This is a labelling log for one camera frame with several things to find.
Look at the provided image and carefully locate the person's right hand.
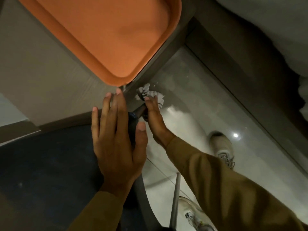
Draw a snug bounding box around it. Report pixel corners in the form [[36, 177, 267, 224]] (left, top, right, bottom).
[[143, 95, 176, 150]]

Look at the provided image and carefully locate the person's left hand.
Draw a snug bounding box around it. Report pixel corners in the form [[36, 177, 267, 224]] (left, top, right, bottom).
[[91, 88, 149, 203]]

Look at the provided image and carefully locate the white tissue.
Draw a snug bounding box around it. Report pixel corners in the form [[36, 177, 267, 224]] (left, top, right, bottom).
[[135, 83, 165, 109]]

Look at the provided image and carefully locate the dark blue chair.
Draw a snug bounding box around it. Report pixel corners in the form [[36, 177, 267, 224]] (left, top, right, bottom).
[[0, 111, 160, 231]]

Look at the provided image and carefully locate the person's left forearm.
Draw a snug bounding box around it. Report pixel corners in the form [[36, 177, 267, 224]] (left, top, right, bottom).
[[67, 190, 131, 231]]

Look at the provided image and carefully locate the person's right forearm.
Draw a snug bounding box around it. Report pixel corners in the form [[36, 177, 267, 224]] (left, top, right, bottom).
[[166, 136, 308, 231]]

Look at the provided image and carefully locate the grey metal chair leg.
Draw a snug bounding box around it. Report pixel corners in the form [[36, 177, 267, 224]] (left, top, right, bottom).
[[169, 172, 181, 229]]

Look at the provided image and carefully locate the orange plastic tray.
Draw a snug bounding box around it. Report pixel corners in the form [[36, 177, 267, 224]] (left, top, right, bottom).
[[15, 0, 182, 87]]

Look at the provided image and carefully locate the white sneaker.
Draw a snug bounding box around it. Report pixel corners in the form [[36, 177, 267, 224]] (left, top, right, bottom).
[[208, 131, 235, 170], [178, 196, 216, 231]]

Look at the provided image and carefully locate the white bed sheet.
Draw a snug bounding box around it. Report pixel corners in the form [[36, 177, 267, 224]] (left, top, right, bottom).
[[214, 0, 308, 114]]

